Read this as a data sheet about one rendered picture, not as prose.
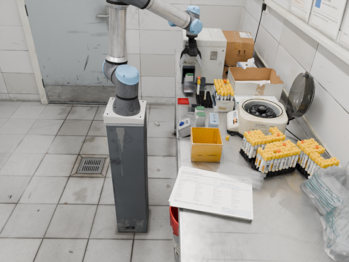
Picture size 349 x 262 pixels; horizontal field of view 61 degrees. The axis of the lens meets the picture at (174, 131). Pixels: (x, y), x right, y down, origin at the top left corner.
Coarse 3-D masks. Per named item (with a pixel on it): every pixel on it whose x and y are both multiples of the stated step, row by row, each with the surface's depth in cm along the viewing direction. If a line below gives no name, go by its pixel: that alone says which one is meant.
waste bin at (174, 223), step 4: (172, 208) 169; (176, 208) 174; (172, 212) 169; (176, 212) 175; (172, 216) 160; (176, 216) 176; (172, 220) 160; (176, 220) 176; (172, 224) 162; (176, 224) 157; (172, 228) 165; (176, 228) 159; (176, 232) 161; (176, 236) 166; (176, 240) 169; (176, 244) 171; (176, 248) 174; (176, 252) 176; (176, 256) 179; (176, 260) 182
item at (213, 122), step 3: (210, 114) 147; (213, 114) 147; (216, 114) 147; (210, 117) 144; (213, 117) 144; (216, 117) 144; (210, 120) 142; (213, 120) 142; (216, 120) 142; (210, 123) 140; (213, 123) 140; (216, 123) 140; (210, 126) 141; (213, 126) 141; (216, 126) 141
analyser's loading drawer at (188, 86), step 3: (183, 78) 197; (183, 81) 193; (186, 81) 187; (189, 81) 187; (192, 81) 187; (186, 84) 188; (189, 84) 188; (192, 84) 188; (186, 87) 183; (189, 87) 183; (192, 87) 183; (186, 90) 184; (189, 90) 184; (192, 90) 184
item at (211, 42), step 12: (204, 36) 189; (216, 36) 190; (204, 48) 187; (216, 48) 187; (192, 60) 191; (204, 60) 191; (216, 60) 191; (192, 72) 207; (204, 72) 196; (216, 72) 196; (204, 84) 197
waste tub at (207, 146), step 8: (192, 128) 137; (200, 128) 137; (208, 128) 137; (216, 128) 137; (192, 136) 130; (200, 136) 139; (208, 136) 139; (216, 136) 139; (192, 144) 126; (200, 144) 126; (208, 144) 126; (216, 144) 126; (192, 152) 128; (200, 152) 128; (208, 152) 128; (216, 152) 128; (192, 160) 131; (200, 160) 131; (208, 160) 131; (216, 160) 131
